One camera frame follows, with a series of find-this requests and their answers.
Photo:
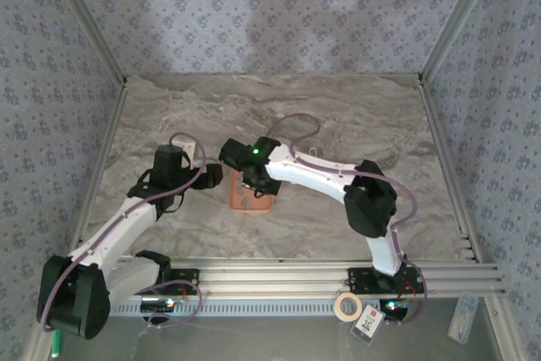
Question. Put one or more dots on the pink plastic tray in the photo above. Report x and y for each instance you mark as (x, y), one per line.
(262, 205)

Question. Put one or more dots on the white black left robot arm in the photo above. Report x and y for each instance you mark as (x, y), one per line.
(110, 234)

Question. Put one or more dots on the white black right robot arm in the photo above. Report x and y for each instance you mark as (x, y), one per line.
(313, 171)

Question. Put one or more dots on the small circuit board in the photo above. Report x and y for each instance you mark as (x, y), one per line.
(395, 307)
(156, 306)

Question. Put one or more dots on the white masking tape roll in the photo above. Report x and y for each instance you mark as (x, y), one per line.
(337, 307)

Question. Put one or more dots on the white card with red logo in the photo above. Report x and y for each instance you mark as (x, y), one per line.
(367, 323)

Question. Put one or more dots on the green marker pen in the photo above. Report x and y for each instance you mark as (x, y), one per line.
(56, 346)

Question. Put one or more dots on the clear plastic bag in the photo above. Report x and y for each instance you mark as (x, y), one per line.
(462, 318)

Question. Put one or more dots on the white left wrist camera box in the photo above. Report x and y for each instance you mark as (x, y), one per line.
(188, 145)

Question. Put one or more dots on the aluminium table side rail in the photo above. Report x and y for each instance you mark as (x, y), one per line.
(435, 124)
(113, 124)

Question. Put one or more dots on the aluminium mounting rail beam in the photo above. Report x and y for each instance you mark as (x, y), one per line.
(274, 278)

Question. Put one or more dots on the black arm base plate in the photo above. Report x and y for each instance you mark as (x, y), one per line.
(192, 278)
(359, 280)

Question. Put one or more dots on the aluminium frame post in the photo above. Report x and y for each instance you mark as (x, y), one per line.
(458, 18)
(88, 18)

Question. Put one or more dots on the aluminium lower frame rail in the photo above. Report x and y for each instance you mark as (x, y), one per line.
(503, 335)
(36, 348)

